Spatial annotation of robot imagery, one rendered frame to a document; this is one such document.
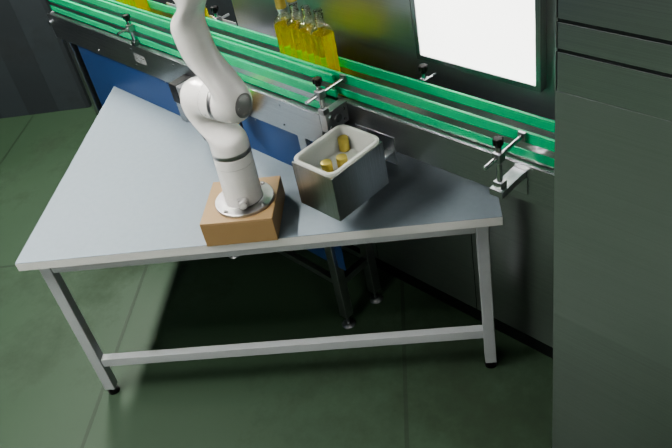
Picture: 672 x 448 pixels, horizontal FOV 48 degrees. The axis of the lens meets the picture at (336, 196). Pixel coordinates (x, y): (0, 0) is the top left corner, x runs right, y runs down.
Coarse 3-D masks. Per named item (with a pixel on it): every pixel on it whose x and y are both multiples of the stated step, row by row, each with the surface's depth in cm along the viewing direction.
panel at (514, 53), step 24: (432, 0) 214; (456, 0) 207; (480, 0) 202; (504, 0) 196; (528, 0) 191; (432, 24) 219; (456, 24) 212; (480, 24) 206; (504, 24) 200; (528, 24) 195; (432, 48) 224; (456, 48) 217; (480, 48) 211; (504, 48) 205; (528, 48) 199; (504, 72) 209; (528, 72) 203
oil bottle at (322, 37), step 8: (328, 24) 235; (312, 32) 235; (320, 32) 233; (328, 32) 235; (312, 40) 237; (320, 40) 234; (328, 40) 236; (320, 48) 237; (328, 48) 237; (336, 48) 240; (320, 56) 239; (328, 56) 238; (336, 56) 241; (320, 64) 241; (328, 64) 239; (336, 64) 242
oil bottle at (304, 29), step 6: (300, 24) 239; (306, 24) 237; (312, 24) 237; (300, 30) 239; (306, 30) 237; (300, 36) 241; (306, 36) 239; (306, 42) 240; (306, 48) 242; (312, 48) 240; (306, 54) 244; (312, 54) 242; (306, 60) 246; (312, 60) 243
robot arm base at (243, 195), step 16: (240, 160) 227; (224, 176) 230; (240, 176) 229; (256, 176) 235; (224, 192) 235; (240, 192) 232; (256, 192) 236; (272, 192) 241; (224, 208) 238; (240, 208) 234; (256, 208) 235
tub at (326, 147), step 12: (336, 132) 234; (348, 132) 233; (360, 132) 229; (312, 144) 228; (324, 144) 231; (336, 144) 235; (360, 144) 232; (372, 144) 223; (300, 156) 226; (312, 156) 229; (324, 156) 233; (348, 156) 233; (360, 156) 220; (312, 168) 218; (336, 168) 229
